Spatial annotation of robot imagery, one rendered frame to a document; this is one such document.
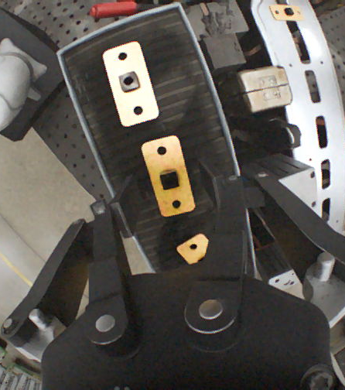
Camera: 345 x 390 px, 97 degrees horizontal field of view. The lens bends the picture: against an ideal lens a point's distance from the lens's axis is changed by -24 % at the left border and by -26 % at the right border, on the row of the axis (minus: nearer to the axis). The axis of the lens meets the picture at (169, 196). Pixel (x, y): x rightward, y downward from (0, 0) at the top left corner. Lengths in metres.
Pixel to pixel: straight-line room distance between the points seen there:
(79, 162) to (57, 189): 0.96
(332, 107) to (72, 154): 0.78
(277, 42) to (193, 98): 0.29
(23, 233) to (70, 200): 0.73
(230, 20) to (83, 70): 0.22
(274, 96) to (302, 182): 0.14
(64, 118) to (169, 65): 0.58
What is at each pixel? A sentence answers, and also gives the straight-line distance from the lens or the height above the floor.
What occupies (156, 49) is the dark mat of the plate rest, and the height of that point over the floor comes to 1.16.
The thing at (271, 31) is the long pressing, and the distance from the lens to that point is 0.46.
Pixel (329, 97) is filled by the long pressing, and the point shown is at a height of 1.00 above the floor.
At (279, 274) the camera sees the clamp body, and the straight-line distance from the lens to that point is 0.52.
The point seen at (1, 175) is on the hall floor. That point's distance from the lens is 2.04.
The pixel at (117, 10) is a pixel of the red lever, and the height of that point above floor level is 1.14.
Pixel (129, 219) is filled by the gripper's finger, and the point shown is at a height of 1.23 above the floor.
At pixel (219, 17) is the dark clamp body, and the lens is 0.34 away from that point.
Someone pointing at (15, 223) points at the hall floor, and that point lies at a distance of 2.16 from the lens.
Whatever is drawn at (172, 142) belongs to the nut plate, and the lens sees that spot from 0.20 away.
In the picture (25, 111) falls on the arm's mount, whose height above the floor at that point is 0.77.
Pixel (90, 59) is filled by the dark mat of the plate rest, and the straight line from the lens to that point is 0.23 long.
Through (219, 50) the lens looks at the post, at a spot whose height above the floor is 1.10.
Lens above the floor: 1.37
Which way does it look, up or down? 69 degrees down
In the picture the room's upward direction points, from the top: 178 degrees clockwise
